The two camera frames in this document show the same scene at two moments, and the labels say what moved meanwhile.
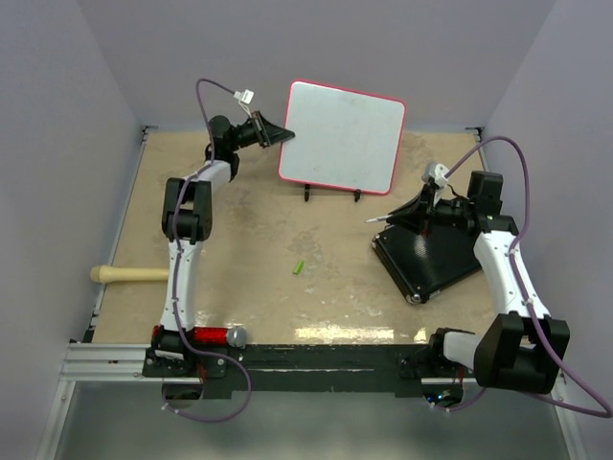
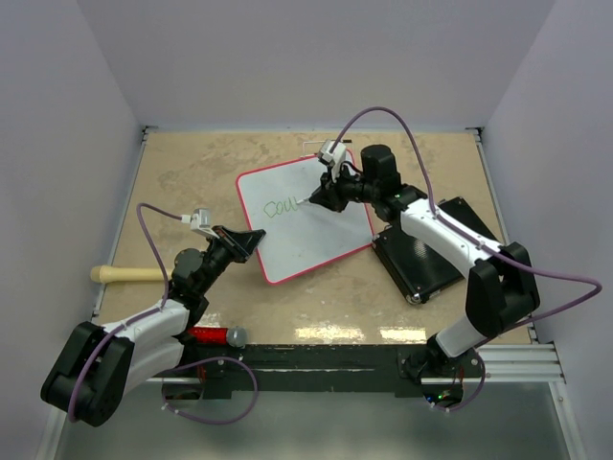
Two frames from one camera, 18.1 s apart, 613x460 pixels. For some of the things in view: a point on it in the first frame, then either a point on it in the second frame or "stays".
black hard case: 420,265 stays
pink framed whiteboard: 343,138 to 300,235
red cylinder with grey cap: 233,335 stays
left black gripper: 269,133 to 239,244
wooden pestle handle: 102,274 stays
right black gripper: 414,216 to 328,195
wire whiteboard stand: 356,193 to 324,141
